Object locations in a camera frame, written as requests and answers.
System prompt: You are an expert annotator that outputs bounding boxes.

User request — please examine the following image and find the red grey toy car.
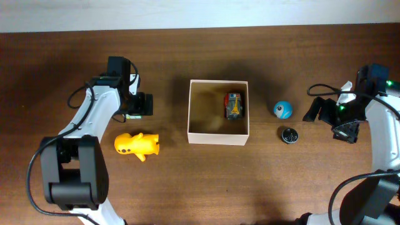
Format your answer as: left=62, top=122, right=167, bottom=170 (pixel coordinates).
left=224, top=92, right=243, bottom=120

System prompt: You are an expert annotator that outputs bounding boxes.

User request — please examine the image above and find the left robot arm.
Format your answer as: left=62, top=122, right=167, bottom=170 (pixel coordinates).
left=34, top=56, right=153, bottom=224

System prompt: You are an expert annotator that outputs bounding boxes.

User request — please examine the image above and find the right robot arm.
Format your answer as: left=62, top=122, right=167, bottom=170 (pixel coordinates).
left=295, top=64, right=399, bottom=225

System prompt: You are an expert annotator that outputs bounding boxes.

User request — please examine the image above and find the white cardboard box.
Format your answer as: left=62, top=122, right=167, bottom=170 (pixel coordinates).
left=187, top=79, right=250, bottom=146

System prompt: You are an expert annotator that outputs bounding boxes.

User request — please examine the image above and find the yellow toy dog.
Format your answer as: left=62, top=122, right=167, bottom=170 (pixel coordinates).
left=114, top=132, right=160, bottom=162

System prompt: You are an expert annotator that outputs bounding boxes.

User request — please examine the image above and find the blue toy ball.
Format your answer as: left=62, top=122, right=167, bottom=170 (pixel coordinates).
left=273, top=101, right=293, bottom=119

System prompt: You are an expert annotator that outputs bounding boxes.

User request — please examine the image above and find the colourful puzzle cube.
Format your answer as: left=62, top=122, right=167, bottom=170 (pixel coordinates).
left=125, top=114, right=143, bottom=119

